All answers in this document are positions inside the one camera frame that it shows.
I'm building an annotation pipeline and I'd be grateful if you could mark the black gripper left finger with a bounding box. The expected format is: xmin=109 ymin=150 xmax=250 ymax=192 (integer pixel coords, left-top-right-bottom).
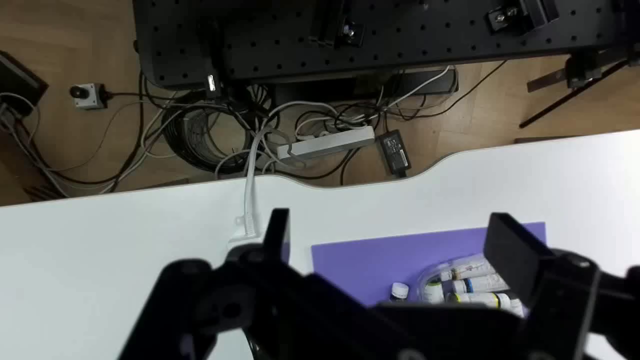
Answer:
xmin=264 ymin=208 xmax=290 ymax=261

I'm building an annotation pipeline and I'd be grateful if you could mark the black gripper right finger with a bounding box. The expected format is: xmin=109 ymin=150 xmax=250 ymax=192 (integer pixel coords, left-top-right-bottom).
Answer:
xmin=484 ymin=211 xmax=555 ymax=305

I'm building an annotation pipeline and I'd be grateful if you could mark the white marker tube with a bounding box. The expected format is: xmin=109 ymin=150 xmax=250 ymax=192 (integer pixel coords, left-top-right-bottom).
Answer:
xmin=455 ymin=291 xmax=525 ymax=315

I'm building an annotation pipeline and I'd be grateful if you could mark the clear plastic container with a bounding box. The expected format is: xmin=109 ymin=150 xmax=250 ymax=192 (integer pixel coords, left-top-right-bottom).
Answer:
xmin=391 ymin=254 xmax=523 ymax=304

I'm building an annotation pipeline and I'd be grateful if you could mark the purple paper mat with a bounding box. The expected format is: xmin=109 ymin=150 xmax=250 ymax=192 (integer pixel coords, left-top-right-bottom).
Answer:
xmin=311 ymin=221 xmax=548 ymax=310

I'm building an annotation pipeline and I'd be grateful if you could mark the white floor power strip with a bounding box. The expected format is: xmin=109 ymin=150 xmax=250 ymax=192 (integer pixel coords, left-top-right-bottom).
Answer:
xmin=277 ymin=125 xmax=376 ymax=160

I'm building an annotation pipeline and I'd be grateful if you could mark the black power adapter brick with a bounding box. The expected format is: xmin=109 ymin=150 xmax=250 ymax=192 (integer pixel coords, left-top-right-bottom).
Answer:
xmin=378 ymin=129 xmax=411 ymax=176

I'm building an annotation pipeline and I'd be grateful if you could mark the black perforated optical breadboard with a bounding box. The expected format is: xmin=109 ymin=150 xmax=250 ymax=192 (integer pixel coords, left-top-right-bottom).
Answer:
xmin=133 ymin=0 xmax=638 ymax=90

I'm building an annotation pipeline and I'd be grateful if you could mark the small white webcam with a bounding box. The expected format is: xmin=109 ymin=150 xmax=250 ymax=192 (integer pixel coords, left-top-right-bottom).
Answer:
xmin=70 ymin=82 xmax=107 ymax=110

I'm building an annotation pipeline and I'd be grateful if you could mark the white cable of table strip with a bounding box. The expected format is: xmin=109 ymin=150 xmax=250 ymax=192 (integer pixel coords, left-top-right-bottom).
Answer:
xmin=228 ymin=127 xmax=267 ymax=243

